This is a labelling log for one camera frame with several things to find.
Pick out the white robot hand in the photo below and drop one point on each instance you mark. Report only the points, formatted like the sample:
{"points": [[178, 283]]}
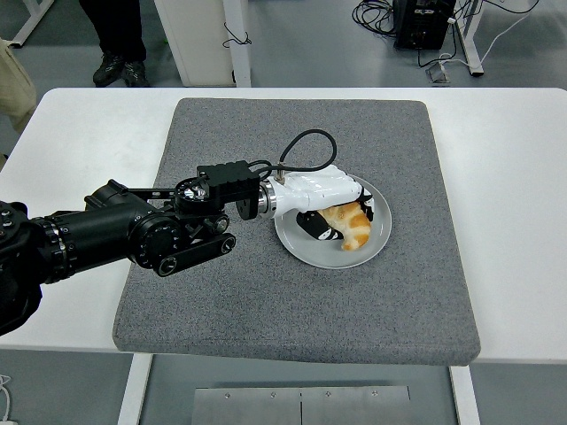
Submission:
{"points": [[310, 188]]}

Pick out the golden croissant bread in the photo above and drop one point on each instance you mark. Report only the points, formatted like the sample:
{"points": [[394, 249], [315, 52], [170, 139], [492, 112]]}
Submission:
{"points": [[354, 230]]}

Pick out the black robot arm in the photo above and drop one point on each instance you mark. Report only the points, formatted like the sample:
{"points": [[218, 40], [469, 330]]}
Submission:
{"points": [[111, 226]]}

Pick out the grey round plate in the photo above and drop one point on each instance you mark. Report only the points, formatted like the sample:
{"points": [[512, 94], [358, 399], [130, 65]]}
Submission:
{"points": [[310, 252]]}

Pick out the grey felt mat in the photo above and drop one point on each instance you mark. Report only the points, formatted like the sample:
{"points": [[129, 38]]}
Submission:
{"points": [[266, 301]]}

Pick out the clear plastic holder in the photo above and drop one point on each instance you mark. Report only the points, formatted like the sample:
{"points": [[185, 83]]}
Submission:
{"points": [[438, 74]]}

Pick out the white cabinet panel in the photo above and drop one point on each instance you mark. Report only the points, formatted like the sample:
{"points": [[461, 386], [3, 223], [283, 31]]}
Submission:
{"points": [[199, 44]]}

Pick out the black computer tower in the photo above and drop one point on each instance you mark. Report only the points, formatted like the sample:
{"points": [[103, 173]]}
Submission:
{"points": [[421, 26]]}

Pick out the white desk leg with foot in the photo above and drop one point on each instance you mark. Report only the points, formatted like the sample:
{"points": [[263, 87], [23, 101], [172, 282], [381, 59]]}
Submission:
{"points": [[471, 40]]}

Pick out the person in black trousers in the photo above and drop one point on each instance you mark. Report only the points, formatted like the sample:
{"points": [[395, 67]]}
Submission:
{"points": [[115, 26]]}

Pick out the white table leg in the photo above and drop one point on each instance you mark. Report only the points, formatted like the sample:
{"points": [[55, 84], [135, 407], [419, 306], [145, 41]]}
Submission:
{"points": [[465, 398], [133, 389]]}

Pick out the person in beige trousers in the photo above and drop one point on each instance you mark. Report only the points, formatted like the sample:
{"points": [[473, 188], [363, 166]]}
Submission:
{"points": [[13, 88]]}

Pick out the white desk post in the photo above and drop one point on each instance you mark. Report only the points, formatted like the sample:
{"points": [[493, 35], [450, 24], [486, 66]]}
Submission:
{"points": [[239, 66]]}

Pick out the white desk frame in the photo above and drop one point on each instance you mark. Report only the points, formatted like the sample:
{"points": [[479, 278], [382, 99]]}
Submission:
{"points": [[33, 22]]}

